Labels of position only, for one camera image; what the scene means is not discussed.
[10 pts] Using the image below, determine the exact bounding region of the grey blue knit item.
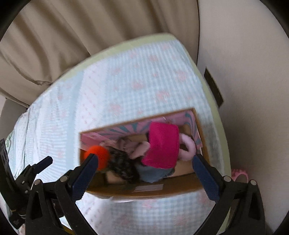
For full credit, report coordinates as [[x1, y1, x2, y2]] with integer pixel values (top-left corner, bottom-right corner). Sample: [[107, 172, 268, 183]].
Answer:
[[136, 164, 175, 183]]

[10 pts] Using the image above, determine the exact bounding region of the cardboard box pink lining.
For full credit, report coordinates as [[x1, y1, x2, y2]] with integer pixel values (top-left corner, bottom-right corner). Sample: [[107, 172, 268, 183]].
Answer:
[[80, 109, 209, 200]]

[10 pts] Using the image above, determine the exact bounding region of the beige curtain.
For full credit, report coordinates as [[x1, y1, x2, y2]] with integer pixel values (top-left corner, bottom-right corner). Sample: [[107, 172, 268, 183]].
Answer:
[[1, 1, 199, 106]]

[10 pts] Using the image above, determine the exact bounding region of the pink fluffy scrunchie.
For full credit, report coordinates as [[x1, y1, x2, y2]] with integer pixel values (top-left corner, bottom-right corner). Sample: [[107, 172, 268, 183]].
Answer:
[[178, 133, 196, 161]]

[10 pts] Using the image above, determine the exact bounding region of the pink basket beside bed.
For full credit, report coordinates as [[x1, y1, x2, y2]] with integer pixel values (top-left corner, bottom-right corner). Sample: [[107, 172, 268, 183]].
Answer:
[[231, 169, 249, 183]]

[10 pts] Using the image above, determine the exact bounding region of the dark patterned scrunchie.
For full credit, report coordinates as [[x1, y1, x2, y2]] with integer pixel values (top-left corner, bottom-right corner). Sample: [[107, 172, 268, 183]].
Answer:
[[108, 147, 140, 184]]

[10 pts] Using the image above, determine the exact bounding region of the orange pompom hair tie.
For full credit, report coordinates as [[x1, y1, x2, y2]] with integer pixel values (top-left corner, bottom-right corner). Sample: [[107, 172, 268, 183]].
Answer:
[[83, 145, 111, 172]]

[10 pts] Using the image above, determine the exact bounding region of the magenta leather pouch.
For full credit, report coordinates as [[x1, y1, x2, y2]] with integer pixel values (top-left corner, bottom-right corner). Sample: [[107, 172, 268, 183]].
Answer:
[[142, 122, 180, 169]]

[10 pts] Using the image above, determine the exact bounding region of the green mattress sheet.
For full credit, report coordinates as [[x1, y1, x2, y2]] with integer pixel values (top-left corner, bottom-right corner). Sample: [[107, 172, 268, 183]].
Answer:
[[5, 32, 232, 235]]

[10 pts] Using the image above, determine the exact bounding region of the light pink cloth item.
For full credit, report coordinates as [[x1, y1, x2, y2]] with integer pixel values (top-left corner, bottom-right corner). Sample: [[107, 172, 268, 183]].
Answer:
[[100, 138, 150, 160]]

